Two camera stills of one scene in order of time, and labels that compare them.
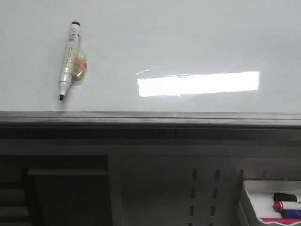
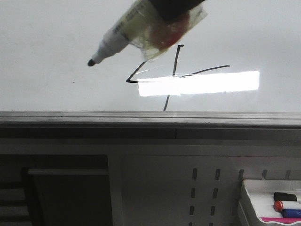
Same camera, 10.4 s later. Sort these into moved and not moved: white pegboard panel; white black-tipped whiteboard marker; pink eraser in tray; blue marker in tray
Moved: white black-tipped whiteboard marker
Not moved: blue marker in tray; white pegboard panel; pink eraser in tray
